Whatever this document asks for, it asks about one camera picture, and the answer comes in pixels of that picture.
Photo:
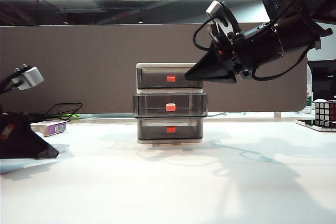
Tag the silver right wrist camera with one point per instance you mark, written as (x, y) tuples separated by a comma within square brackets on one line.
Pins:
[(214, 10)]

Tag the brown desk partition panel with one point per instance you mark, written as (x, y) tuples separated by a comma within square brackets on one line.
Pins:
[(92, 64)]

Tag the black laptop bag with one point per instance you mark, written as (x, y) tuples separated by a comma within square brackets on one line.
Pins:
[(39, 117)]

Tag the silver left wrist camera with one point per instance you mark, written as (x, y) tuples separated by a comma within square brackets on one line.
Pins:
[(31, 78)]

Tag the black rubiks cube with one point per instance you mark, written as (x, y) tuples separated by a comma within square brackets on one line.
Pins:
[(325, 113)]

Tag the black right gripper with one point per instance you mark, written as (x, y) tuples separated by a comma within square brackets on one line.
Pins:
[(257, 48)]

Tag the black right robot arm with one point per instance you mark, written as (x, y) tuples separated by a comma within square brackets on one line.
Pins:
[(309, 3)]

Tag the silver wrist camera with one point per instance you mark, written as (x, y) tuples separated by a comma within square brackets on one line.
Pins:
[(214, 10), (31, 78)]

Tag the purple white tissue pack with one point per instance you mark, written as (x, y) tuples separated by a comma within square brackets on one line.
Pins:
[(52, 128)]

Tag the white flat phone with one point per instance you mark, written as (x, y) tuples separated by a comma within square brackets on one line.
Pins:
[(307, 123)]

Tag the white partition bracket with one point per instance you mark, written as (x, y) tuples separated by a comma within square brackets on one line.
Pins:
[(277, 115)]

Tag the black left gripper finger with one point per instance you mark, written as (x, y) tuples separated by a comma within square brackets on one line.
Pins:
[(21, 142)]

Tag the three-drawer translucent grey organizer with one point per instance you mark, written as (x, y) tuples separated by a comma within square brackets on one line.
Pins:
[(168, 64)]

